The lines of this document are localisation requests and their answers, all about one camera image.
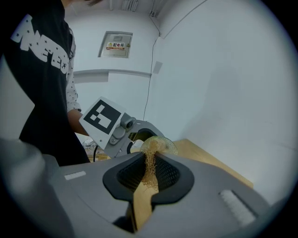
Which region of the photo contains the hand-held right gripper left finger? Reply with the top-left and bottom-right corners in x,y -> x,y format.
44,151 -> 147,234

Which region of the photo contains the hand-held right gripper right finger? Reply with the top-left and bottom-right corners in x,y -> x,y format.
137,151 -> 280,238

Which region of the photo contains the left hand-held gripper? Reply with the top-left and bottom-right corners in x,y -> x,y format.
78,96 -> 165,159

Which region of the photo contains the golden mesh scrubber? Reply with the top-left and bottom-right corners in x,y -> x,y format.
139,136 -> 179,194

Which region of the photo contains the person's left forearm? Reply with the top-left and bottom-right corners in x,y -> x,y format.
67,109 -> 90,137

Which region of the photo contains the person's white dotted sleeve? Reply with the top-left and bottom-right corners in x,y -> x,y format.
65,27 -> 82,112

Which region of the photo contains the person's black printed shirt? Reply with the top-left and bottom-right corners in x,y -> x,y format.
0,0 -> 91,167

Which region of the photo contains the white wire rack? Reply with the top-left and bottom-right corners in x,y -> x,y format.
81,136 -> 111,161

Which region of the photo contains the white wall trunking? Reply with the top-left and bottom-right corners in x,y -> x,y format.
73,69 -> 152,84

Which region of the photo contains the thin black wall cable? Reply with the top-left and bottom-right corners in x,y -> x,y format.
142,13 -> 162,122

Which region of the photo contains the grey electrical wall panel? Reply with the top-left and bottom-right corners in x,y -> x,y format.
97,31 -> 134,59

